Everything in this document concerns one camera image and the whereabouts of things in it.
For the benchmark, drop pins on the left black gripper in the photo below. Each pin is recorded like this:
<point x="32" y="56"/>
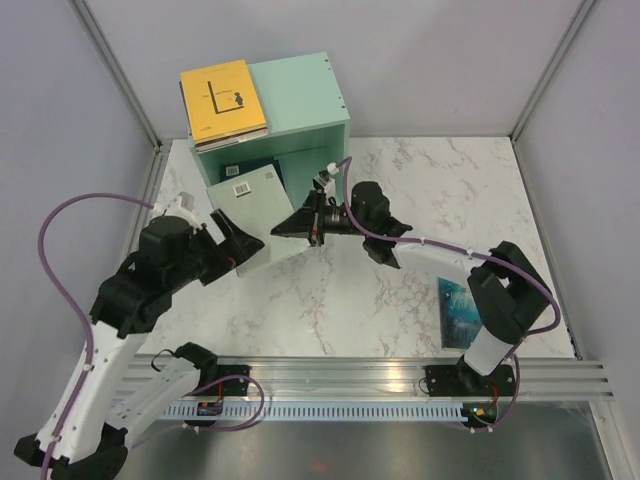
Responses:
<point x="237" y="246"/>

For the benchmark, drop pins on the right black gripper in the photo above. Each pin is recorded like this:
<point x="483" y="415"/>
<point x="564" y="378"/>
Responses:
<point x="307" y="222"/>

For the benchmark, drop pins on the grey green notebook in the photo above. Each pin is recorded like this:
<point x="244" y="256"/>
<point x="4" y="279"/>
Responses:
<point x="257" y="202"/>

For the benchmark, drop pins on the dark blue thin book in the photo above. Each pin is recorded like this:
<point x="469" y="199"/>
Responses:
<point x="229" y="171"/>

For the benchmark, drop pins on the yellow book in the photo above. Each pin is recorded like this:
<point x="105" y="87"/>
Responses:
<point x="221" y="102"/>

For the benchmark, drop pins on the blue ocean cover book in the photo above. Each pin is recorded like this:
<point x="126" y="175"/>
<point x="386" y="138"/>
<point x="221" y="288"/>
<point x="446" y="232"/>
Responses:
<point x="459" y="318"/>

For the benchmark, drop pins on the black file folder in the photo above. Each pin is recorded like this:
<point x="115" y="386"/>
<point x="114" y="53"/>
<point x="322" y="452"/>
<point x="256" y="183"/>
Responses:
<point x="277" y="167"/>

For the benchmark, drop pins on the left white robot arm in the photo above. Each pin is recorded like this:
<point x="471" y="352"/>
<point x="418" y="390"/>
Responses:
<point x="87" y="437"/>

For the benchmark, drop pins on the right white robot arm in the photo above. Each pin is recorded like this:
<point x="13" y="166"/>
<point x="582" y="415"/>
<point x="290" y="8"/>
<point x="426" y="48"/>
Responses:
<point x="508" y="293"/>

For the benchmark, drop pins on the mint green open cabinet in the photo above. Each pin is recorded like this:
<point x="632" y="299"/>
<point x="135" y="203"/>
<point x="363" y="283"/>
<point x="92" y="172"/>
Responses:
<point x="307" y="118"/>

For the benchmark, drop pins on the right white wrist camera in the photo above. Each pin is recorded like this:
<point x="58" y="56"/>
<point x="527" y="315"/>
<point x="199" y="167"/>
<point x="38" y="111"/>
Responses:
<point x="324" y="181"/>

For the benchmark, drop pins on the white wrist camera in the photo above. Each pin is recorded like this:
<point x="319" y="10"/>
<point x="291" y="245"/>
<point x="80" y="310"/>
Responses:
<point x="324" y="181"/>
<point x="180" y="206"/>

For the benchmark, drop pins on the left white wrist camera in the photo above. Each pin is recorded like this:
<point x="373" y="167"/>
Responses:
<point x="180" y="206"/>

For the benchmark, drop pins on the aluminium rail beam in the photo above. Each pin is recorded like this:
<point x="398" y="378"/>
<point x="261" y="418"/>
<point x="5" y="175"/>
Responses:
<point x="299" y="378"/>

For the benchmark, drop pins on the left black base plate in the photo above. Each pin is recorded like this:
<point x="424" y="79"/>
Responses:
<point x="232" y="386"/>

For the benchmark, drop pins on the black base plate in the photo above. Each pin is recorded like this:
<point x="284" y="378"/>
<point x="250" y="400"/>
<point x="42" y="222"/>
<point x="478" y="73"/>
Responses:
<point x="448" y="380"/>
<point x="232" y="386"/>

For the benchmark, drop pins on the white slotted cable duct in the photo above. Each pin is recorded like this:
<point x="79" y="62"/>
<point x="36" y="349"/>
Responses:
<point x="241" y="410"/>

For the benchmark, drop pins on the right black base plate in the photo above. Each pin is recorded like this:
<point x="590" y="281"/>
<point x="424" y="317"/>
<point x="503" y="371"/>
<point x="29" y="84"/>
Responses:
<point x="448" y="380"/>

